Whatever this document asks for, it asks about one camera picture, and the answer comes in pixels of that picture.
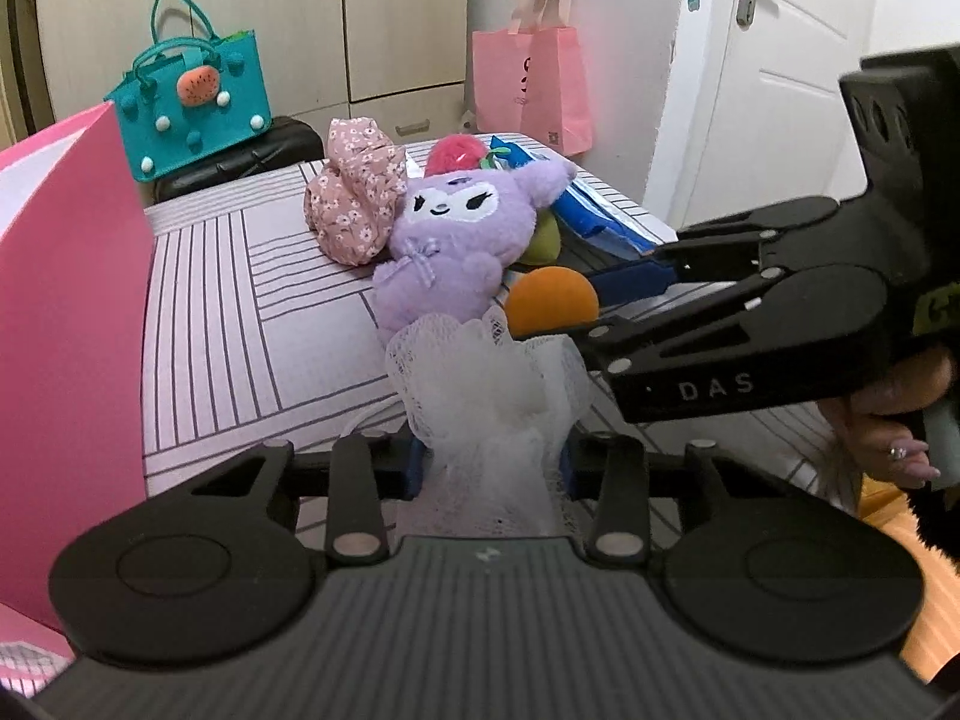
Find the black suitcase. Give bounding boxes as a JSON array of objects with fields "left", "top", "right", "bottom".
[{"left": 154, "top": 116, "right": 325, "bottom": 203}]

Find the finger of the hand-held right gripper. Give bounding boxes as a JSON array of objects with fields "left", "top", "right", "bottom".
[
  {"left": 591, "top": 202, "right": 796, "bottom": 307},
  {"left": 517, "top": 274, "right": 785, "bottom": 380}
]

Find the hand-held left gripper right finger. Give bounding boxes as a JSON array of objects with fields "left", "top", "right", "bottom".
[{"left": 561, "top": 433, "right": 781, "bottom": 565}]

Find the teal felt handbag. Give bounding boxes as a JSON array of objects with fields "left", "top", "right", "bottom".
[{"left": 103, "top": 0, "right": 271, "bottom": 182}]

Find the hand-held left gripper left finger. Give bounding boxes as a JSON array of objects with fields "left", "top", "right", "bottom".
[{"left": 191, "top": 433, "right": 430, "bottom": 565}]

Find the pink floral cloth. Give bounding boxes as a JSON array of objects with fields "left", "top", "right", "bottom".
[{"left": 303, "top": 117, "right": 410, "bottom": 267}]

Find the person's right hand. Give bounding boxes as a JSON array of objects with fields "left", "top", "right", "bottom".
[{"left": 817, "top": 349, "right": 955, "bottom": 494}]

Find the pink paper bag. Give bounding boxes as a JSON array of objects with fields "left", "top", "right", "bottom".
[{"left": 471, "top": 0, "right": 593, "bottom": 155}]

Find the beige wardrobe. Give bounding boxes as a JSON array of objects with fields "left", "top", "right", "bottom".
[{"left": 34, "top": 0, "right": 470, "bottom": 147}]

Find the pink storage box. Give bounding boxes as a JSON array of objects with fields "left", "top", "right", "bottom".
[{"left": 0, "top": 101, "right": 155, "bottom": 635}]

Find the white door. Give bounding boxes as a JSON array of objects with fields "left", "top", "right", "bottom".
[{"left": 675, "top": 0, "right": 880, "bottom": 241}]

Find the blue wet wipes packet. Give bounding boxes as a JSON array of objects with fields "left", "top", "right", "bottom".
[{"left": 487, "top": 133, "right": 668, "bottom": 257}]

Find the green ball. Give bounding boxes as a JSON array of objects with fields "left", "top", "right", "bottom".
[{"left": 517, "top": 211, "right": 562, "bottom": 267}]

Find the red fluffy plush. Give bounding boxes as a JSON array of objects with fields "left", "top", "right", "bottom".
[{"left": 426, "top": 133, "right": 497, "bottom": 175}]

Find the orange ball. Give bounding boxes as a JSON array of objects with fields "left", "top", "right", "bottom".
[{"left": 504, "top": 266, "right": 601, "bottom": 337}]

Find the purple plush toy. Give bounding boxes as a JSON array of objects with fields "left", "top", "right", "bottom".
[{"left": 373, "top": 157, "right": 578, "bottom": 332}]

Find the white mesh bath puff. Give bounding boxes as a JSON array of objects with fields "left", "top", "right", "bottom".
[{"left": 385, "top": 307, "right": 593, "bottom": 537}]

